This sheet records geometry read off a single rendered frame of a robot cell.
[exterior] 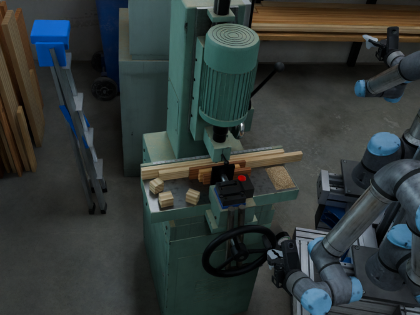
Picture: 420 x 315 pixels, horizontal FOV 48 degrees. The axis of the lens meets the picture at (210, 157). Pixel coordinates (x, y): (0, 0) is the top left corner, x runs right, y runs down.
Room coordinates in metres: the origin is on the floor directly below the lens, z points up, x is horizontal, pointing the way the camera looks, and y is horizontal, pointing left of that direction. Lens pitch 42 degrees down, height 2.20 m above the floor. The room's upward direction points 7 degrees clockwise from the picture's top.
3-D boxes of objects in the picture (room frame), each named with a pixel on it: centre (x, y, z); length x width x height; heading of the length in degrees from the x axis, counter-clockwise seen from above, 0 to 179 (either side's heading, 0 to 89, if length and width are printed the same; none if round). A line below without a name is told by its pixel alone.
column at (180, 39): (1.64, 0.08, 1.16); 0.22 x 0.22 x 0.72; 21
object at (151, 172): (1.39, -0.02, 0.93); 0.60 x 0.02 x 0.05; 111
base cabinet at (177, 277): (1.48, 0.02, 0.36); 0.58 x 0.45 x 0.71; 21
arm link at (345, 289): (0.83, -0.44, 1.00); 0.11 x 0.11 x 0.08; 19
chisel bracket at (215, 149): (1.39, -0.02, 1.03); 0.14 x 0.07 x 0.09; 21
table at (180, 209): (1.27, -0.07, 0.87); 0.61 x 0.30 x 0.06; 111
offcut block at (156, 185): (1.23, 0.19, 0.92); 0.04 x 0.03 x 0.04; 137
